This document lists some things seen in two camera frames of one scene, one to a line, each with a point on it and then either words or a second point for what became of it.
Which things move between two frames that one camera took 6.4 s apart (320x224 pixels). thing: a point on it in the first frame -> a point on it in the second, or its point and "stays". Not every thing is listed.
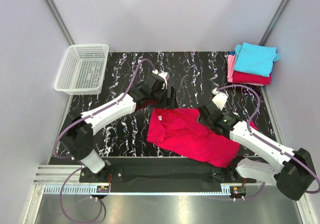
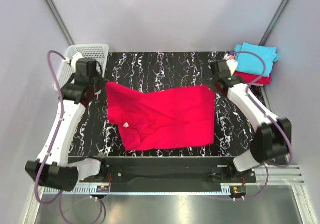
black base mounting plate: [162, 174] stays
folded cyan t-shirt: [255, 59] stays
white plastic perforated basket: [83, 69] stays
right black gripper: [201, 120] -> [213, 78]
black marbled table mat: [194, 77] stays
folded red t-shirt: [245, 77] stays
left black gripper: [168, 102] -> [102, 80]
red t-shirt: [180, 130] -> [173, 118]
